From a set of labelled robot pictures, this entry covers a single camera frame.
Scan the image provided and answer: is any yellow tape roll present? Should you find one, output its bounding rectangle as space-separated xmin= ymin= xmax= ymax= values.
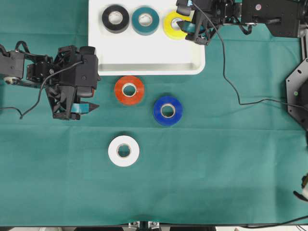
xmin=163 ymin=11 xmax=191 ymax=40

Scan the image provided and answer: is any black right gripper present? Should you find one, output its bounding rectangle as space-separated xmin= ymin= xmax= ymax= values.
xmin=177 ymin=0 xmax=226 ymax=45

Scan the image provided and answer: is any red tape roll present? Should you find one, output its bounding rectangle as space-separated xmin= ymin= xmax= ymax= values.
xmin=114 ymin=76 xmax=145 ymax=106

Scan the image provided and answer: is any green table cloth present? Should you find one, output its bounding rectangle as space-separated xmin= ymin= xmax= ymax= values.
xmin=0 ymin=0 xmax=308 ymax=227

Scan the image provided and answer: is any black tape roll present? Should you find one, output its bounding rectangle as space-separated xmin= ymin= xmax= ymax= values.
xmin=102 ymin=4 xmax=129 ymax=34

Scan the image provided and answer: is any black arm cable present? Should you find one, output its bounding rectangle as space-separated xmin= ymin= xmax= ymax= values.
xmin=190 ymin=2 xmax=308 ymax=108
xmin=0 ymin=60 xmax=85 ymax=120

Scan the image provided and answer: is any white black object at edge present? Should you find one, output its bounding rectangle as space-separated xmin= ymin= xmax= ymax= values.
xmin=293 ymin=174 xmax=308 ymax=202

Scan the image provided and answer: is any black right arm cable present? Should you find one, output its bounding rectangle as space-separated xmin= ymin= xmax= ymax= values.
xmin=190 ymin=2 xmax=308 ymax=108

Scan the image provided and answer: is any metal camera stand bracket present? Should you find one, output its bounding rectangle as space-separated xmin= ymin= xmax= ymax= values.
xmin=128 ymin=221 xmax=161 ymax=231

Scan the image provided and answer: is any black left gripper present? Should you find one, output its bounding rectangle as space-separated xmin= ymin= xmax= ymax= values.
xmin=45 ymin=45 xmax=101 ymax=120

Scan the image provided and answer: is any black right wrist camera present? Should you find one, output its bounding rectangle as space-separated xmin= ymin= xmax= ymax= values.
xmin=176 ymin=0 xmax=194 ymax=16

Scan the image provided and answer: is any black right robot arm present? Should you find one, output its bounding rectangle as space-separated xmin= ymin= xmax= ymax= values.
xmin=176 ymin=0 xmax=308 ymax=45

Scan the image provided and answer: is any white tape roll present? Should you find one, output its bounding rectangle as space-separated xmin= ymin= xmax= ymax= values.
xmin=108 ymin=135 xmax=140 ymax=167

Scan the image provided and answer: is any blue tape roll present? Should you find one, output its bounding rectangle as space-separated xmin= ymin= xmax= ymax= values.
xmin=153 ymin=96 xmax=183 ymax=127

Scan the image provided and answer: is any white plastic tray case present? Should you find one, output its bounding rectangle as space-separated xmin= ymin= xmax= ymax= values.
xmin=88 ymin=0 xmax=205 ymax=76

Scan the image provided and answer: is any black cable at table edge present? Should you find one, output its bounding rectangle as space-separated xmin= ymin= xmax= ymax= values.
xmin=237 ymin=215 xmax=308 ymax=229

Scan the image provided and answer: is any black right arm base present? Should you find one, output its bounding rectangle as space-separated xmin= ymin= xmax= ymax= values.
xmin=285 ymin=58 xmax=308 ymax=135

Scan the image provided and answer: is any teal green tape roll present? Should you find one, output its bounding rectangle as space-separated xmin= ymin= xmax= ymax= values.
xmin=132 ymin=7 xmax=160 ymax=36

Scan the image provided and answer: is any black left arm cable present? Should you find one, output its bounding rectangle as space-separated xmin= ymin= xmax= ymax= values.
xmin=0 ymin=60 xmax=85 ymax=120

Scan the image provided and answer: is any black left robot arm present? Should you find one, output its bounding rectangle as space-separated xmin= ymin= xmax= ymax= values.
xmin=0 ymin=41 xmax=101 ymax=120

